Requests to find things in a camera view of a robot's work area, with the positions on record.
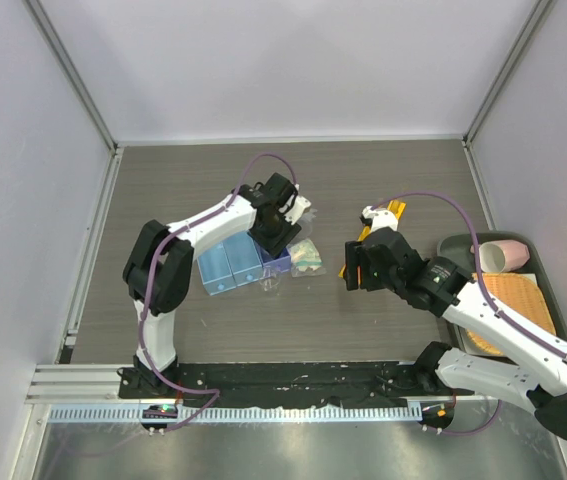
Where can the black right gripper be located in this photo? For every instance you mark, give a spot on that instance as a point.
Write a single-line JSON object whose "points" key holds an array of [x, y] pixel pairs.
{"points": [[356, 256]]}

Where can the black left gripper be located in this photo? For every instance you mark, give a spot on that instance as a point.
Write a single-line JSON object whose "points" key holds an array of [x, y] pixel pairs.
{"points": [[274, 246]]}

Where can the blue three-compartment organizer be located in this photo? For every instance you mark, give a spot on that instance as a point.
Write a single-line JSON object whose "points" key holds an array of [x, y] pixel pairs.
{"points": [[239, 261]]}

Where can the larger clear glass beaker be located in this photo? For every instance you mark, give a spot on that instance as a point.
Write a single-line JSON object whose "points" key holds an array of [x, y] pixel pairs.
{"points": [[270, 280]]}

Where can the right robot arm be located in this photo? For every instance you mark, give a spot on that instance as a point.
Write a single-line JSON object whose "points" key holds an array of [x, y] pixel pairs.
{"points": [[534, 376]]}

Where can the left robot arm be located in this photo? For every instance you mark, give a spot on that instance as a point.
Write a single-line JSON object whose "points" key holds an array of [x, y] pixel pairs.
{"points": [[158, 270]]}

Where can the clear plastic pipettes bundle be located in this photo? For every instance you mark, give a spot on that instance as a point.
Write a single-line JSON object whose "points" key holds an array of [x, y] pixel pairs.
{"points": [[310, 215]]}

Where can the plastic bag with gloves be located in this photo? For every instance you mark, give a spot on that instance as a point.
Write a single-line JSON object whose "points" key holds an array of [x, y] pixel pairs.
{"points": [[305, 259]]}

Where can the yellow test tube rack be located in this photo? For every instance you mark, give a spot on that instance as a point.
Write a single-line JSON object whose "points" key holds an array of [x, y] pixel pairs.
{"points": [[399, 252]]}

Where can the pink paper cup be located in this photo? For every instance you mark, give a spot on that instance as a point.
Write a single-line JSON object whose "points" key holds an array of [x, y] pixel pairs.
{"points": [[503, 256]]}

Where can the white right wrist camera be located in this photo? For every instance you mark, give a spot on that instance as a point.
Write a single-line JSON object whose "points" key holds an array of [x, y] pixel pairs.
{"points": [[374, 219]]}

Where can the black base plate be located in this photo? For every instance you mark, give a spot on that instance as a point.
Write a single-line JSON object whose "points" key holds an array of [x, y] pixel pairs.
{"points": [[287, 385]]}

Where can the white slotted cable duct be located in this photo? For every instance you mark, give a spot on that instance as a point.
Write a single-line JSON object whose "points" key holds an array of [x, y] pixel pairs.
{"points": [[130, 413]]}

